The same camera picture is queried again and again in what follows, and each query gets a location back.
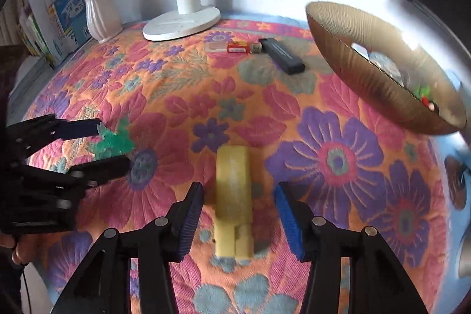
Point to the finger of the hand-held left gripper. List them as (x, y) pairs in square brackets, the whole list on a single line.
[(82, 128), (106, 167)]

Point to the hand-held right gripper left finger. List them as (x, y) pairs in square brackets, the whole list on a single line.
[(191, 220)]

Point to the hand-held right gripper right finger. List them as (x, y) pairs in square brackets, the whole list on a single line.
[(289, 222)]

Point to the dark green translucent toy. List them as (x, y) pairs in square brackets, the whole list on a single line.
[(114, 143)]

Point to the yellow tape dispenser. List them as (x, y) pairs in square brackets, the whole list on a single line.
[(231, 181)]

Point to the gold ribbed glass bowl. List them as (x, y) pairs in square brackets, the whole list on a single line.
[(368, 78)]

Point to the clear correction tape dispenser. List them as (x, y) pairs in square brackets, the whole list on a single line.
[(382, 65)]

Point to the black-haired red figurine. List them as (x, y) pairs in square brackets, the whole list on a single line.
[(429, 104)]

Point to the light green leaf toy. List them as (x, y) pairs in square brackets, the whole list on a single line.
[(422, 92)]

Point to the person's left hand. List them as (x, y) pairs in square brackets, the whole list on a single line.
[(14, 251)]

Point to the white illustrated box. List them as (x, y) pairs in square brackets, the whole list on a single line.
[(62, 19)]

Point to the white ribbed vase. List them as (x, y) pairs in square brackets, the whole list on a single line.
[(103, 16)]

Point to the floral orange pink cloth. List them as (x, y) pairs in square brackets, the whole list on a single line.
[(220, 108)]

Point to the clear plastic eraser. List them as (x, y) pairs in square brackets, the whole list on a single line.
[(216, 47)]

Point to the black remote control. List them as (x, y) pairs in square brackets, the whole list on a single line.
[(281, 54)]

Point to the light blue table cover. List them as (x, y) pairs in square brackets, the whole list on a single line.
[(441, 152)]

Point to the small red box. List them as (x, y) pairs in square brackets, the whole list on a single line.
[(237, 47)]

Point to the silver thermos bottle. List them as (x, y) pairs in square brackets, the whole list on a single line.
[(464, 257)]

